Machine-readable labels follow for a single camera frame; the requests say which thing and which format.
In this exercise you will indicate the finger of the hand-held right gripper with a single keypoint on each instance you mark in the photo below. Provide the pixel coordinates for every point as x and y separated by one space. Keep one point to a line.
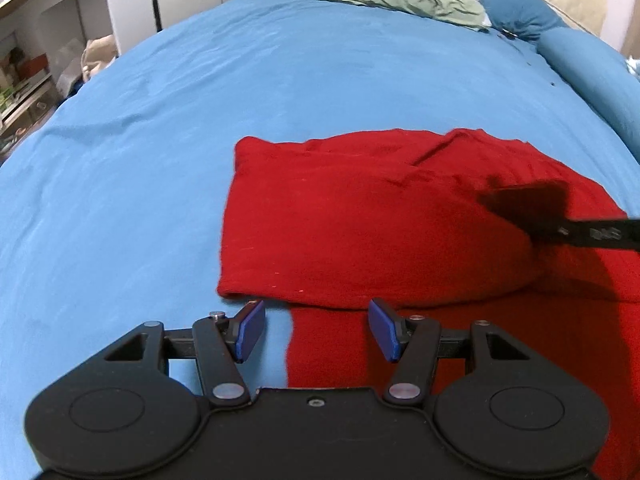
537 207

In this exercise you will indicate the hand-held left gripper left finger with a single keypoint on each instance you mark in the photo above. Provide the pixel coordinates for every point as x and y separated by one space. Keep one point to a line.
251 329

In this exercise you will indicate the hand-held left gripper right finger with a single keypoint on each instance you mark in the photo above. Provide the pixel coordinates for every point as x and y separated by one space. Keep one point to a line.
382 329

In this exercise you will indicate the red knit garment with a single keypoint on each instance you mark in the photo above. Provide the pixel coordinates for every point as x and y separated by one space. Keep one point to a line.
360 230

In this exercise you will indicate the blue pillow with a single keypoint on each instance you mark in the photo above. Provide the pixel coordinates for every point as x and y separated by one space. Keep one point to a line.
520 7

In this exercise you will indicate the blue bed sheet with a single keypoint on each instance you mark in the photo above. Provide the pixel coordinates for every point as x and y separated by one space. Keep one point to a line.
200 110

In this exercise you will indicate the beige cloth bag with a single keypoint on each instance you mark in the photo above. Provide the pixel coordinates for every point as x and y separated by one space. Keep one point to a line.
97 57

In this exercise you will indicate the cluttered storage shelf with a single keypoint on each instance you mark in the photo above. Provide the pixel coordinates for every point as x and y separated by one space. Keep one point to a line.
22 85

